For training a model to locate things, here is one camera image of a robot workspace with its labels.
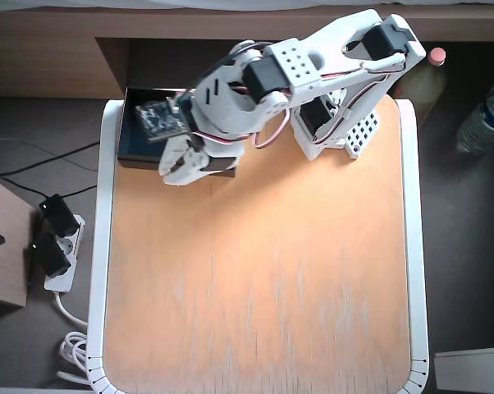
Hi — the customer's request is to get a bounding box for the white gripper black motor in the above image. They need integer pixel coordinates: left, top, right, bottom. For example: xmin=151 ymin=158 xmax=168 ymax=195
xmin=159 ymin=57 xmax=268 ymax=186

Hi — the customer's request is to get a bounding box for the clear plastic water bottle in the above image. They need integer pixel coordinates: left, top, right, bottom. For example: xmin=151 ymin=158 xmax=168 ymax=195
xmin=455 ymin=80 xmax=494 ymax=156

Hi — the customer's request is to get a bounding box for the brown wooden furniture frame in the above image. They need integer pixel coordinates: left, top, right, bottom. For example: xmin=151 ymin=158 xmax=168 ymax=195
xmin=0 ymin=6 xmax=494 ymax=99

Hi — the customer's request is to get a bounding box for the white power strip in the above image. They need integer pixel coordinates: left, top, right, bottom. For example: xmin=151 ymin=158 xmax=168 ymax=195
xmin=43 ymin=213 xmax=86 ymax=293

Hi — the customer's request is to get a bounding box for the black camera circuit board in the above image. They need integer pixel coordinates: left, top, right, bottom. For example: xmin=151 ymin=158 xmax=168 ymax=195
xmin=135 ymin=99 xmax=190 ymax=144

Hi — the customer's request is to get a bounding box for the white power strip cable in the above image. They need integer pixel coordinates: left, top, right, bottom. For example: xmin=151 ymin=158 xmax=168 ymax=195
xmin=54 ymin=289 xmax=93 ymax=387

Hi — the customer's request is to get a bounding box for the yellow juice bottle pink cap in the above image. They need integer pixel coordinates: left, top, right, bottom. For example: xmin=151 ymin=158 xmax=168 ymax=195
xmin=394 ymin=47 xmax=449 ymax=122

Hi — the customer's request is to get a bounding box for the white table edge frame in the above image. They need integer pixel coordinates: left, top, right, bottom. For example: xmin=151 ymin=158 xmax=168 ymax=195
xmin=85 ymin=98 xmax=431 ymax=394

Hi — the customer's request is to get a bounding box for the thick black floor cable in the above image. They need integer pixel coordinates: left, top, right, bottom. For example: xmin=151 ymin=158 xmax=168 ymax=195
xmin=0 ymin=155 xmax=99 ymax=184

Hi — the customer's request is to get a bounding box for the black rectangular bin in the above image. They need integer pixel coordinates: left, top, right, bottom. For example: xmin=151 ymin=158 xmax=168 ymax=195
xmin=116 ymin=85 xmax=244 ymax=178

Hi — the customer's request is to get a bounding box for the black power adapter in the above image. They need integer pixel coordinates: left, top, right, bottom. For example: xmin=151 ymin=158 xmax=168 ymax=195
xmin=39 ymin=193 xmax=80 ymax=238
xmin=28 ymin=232 xmax=72 ymax=277

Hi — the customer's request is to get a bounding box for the thin black floor cable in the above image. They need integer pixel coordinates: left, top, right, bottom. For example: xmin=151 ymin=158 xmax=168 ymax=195
xmin=0 ymin=137 xmax=98 ymax=172

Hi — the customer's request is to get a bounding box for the white box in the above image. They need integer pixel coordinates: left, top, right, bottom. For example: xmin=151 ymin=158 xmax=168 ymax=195
xmin=433 ymin=345 xmax=494 ymax=394

